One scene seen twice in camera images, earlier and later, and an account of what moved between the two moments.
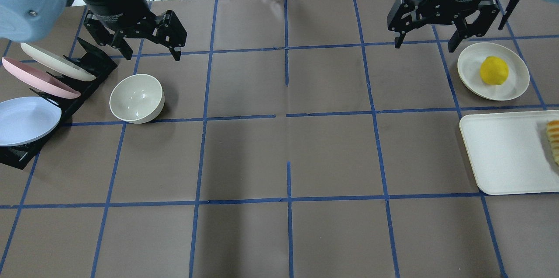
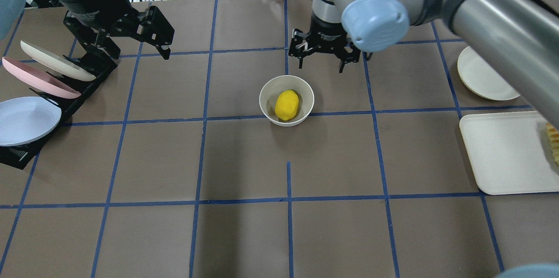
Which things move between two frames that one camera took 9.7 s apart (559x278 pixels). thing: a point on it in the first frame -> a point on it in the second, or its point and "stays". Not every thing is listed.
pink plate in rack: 38,79 stays
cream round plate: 470,60 stays
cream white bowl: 138,99 -> 287,100
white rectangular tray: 510,152 stays
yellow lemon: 494,70 -> 286,105
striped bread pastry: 552,129 stays
